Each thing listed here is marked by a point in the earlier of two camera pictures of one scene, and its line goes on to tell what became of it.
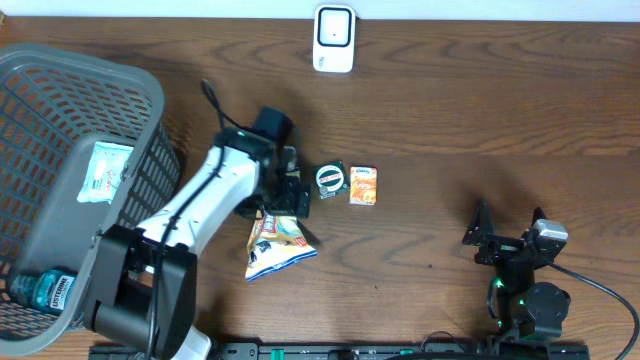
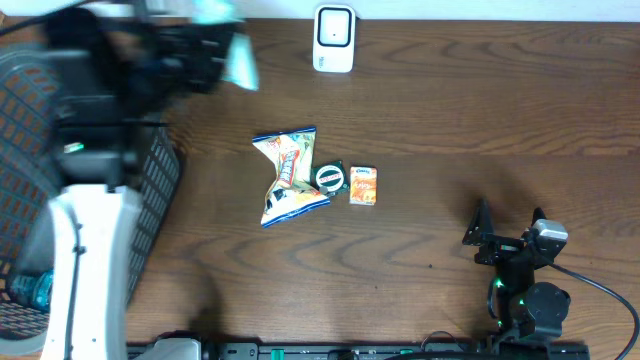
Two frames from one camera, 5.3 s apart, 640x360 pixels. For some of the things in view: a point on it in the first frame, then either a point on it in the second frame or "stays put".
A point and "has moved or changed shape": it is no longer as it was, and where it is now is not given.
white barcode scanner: (334, 38) stays put
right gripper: (501, 247) stays put
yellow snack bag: (276, 242) has moved or changed shape
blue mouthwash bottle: (49, 290) stays put
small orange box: (363, 185) stays put
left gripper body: (285, 189) -> (168, 62)
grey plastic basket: (54, 109) stays put
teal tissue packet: (106, 169) has moved or changed shape
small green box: (331, 178) stays put
